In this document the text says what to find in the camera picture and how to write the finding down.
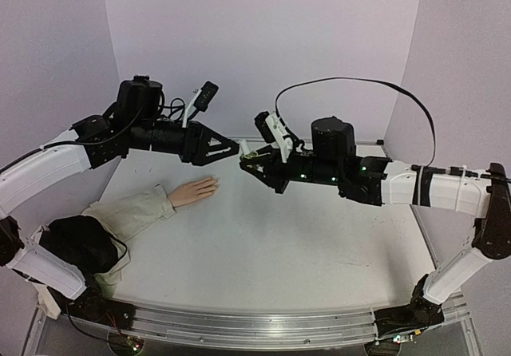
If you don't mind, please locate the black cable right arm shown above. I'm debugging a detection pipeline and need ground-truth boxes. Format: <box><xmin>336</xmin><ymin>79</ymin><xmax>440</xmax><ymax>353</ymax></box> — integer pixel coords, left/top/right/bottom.
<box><xmin>275</xmin><ymin>76</ymin><xmax>511</xmax><ymax>184</ymax></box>

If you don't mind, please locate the mannequin hand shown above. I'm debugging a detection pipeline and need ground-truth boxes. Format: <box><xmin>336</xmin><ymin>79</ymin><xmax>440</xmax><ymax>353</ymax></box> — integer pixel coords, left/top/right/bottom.
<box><xmin>168</xmin><ymin>176</ymin><xmax>219</xmax><ymax>208</ymax></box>

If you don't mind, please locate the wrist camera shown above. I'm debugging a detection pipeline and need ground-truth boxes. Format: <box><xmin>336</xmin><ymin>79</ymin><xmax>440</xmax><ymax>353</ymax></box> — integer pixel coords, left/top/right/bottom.
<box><xmin>181</xmin><ymin>81</ymin><xmax>219</xmax><ymax>128</ymax></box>
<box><xmin>254</xmin><ymin>111</ymin><xmax>303</xmax><ymax>163</ymax></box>

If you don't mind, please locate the beige sleeve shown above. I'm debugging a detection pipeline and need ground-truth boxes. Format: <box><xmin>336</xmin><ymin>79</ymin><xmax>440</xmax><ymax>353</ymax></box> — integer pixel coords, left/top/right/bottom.
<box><xmin>32</xmin><ymin>185</ymin><xmax>176</xmax><ymax>297</ymax></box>

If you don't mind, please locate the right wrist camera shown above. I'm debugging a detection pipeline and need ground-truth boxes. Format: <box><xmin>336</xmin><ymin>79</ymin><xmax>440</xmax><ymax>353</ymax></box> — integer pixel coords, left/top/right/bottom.
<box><xmin>254</xmin><ymin>111</ymin><xmax>303</xmax><ymax>163</ymax></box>

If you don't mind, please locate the white nail polish bottle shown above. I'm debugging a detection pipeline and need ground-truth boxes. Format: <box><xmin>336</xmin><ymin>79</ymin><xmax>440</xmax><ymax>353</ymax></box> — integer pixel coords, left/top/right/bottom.
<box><xmin>240</xmin><ymin>152</ymin><xmax>259</xmax><ymax>161</ymax></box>

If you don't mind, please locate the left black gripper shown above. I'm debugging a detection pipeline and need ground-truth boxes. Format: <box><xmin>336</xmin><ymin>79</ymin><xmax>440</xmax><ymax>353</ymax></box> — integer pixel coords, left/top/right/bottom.
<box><xmin>130</xmin><ymin>117</ymin><xmax>244</xmax><ymax>165</ymax></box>

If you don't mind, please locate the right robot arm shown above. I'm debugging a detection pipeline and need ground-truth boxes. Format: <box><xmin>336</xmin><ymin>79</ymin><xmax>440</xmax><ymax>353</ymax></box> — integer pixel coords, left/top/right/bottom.
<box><xmin>240</xmin><ymin>113</ymin><xmax>510</xmax><ymax>306</ymax></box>

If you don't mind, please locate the aluminium back table rail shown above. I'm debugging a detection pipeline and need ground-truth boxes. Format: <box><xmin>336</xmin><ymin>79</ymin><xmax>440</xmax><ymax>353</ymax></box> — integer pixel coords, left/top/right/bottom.
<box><xmin>230</xmin><ymin>136</ymin><xmax>385</xmax><ymax>146</ymax></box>

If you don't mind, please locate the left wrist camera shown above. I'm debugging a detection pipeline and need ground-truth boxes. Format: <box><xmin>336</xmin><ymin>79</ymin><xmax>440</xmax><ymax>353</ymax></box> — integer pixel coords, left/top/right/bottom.
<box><xmin>181</xmin><ymin>81</ymin><xmax>219</xmax><ymax>128</ymax></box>

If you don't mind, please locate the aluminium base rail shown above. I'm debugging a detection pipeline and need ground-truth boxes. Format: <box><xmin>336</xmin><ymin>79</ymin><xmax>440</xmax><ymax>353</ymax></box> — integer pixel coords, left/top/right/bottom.
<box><xmin>23</xmin><ymin>291</ymin><xmax>480</xmax><ymax>356</ymax></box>

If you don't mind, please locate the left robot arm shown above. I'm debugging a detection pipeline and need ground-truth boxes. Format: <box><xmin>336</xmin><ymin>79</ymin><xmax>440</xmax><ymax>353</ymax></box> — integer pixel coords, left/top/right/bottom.
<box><xmin>1</xmin><ymin>76</ymin><xmax>240</xmax><ymax>322</ymax></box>

